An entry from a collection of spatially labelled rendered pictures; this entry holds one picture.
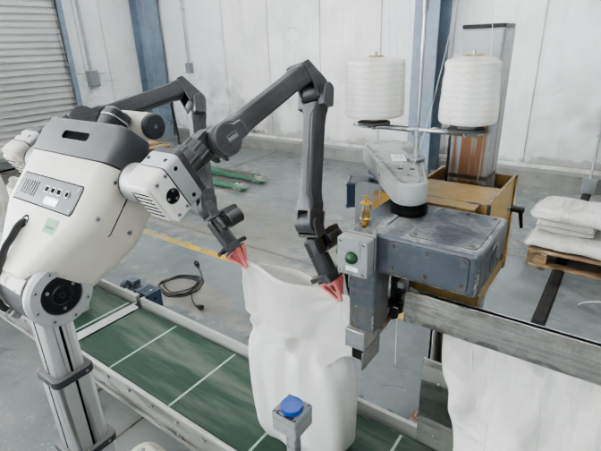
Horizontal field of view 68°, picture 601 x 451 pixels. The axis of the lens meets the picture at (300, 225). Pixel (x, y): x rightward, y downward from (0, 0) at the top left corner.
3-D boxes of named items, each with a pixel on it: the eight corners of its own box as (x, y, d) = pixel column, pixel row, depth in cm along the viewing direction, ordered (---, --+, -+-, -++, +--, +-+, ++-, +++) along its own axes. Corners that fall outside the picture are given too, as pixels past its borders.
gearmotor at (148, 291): (114, 302, 277) (109, 281, 272) (134, 291, 288) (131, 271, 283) (144, 317, 261) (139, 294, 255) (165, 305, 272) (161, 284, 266)
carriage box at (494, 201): (393, 288, 136) (398, 190, 124) (433, 248, 161) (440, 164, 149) (476, 312, 123) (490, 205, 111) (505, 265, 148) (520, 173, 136)
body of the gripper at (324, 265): (346, 268, 132) (336, 245, 132) (328, 282, 125) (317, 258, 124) (330, 272, 136) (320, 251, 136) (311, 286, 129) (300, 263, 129)
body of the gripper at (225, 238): (248, 239, 155) (235, 222, 156) (228, 250, 148) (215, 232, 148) (239, 248, 160) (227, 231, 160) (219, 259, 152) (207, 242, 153)
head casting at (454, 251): (346, 325, 112) (347, 216, 101) (389, 284, 130) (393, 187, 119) (467, 370, 96) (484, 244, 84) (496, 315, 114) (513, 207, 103)
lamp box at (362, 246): (337, 271, 102) (337, 235, 99) (347, 263, 106) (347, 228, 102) (366, 279, 98) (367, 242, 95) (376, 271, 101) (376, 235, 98)
